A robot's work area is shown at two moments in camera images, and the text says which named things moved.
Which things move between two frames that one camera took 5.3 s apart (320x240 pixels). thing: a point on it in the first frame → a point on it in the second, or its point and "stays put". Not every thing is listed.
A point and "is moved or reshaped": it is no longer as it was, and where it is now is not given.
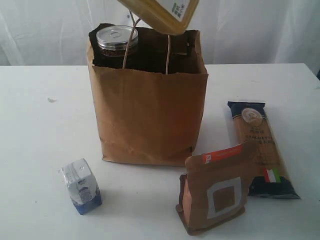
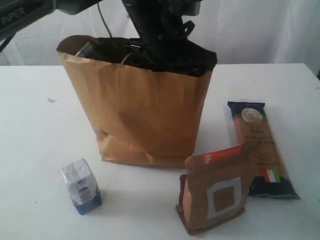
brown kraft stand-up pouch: x=214 y=188 stays put
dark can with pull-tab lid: x=116 y=40 → x=85 y=51
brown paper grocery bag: x=151 y=106 is moved or reshaped
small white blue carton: x=82 y=186 stays put
